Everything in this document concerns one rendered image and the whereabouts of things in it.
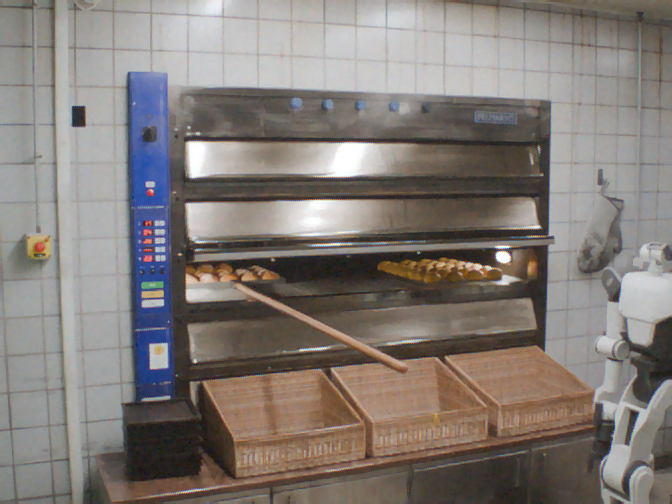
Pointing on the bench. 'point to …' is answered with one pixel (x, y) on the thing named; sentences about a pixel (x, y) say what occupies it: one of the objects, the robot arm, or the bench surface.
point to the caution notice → (158, 356)
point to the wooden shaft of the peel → (328, 331)
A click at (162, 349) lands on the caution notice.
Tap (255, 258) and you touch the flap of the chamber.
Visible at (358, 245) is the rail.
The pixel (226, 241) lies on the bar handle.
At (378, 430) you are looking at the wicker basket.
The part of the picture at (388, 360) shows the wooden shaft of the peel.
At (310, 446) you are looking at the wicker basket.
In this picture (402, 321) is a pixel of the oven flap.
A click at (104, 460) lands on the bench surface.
